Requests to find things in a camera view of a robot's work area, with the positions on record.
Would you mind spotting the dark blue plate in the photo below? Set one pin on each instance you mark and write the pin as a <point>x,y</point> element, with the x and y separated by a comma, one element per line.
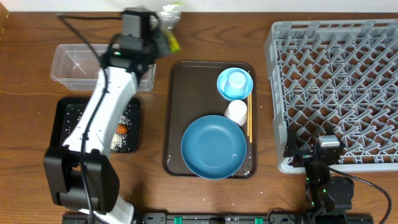
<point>213,147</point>

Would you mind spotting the white cup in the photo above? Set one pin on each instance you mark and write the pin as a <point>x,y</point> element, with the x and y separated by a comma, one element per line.
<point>237,112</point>

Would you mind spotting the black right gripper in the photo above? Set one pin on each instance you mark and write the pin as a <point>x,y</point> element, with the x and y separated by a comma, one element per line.
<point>303,156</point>

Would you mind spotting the black tray bin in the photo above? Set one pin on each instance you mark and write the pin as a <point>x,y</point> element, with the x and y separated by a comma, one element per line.
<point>133,134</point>

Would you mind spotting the light blue cup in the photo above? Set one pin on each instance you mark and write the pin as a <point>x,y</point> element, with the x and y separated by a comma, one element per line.
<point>235,85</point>

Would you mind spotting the clear plastic bin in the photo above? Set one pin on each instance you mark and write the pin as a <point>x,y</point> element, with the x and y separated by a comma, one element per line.
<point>75,67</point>

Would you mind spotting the wooden chopstick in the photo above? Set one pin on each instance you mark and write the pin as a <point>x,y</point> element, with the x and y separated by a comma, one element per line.
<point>248,132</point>
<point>250,139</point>

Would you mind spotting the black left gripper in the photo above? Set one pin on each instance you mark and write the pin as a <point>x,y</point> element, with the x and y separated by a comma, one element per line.
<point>162,37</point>

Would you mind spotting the grey dishwasher rack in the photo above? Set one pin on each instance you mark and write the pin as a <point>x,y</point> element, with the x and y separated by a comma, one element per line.
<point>341,74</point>

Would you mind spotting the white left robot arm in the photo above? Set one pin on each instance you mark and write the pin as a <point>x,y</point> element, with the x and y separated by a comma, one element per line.
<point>79,173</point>

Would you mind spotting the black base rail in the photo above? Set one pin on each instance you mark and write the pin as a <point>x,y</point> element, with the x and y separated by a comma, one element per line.
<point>272,218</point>

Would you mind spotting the brown serving tray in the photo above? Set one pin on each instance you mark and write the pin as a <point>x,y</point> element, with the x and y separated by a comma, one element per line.
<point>192,94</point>

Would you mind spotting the light blue bowl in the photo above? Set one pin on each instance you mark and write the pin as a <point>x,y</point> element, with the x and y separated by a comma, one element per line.
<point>223,76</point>

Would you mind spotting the orange carrot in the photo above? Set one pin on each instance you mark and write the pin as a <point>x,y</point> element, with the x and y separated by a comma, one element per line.
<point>122,129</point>

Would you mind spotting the yellow silver snack wrapper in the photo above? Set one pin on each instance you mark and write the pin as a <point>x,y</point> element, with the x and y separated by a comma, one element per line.
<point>169,16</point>

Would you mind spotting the pile of white rice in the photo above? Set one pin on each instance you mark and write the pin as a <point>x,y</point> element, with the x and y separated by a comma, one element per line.
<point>120,142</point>

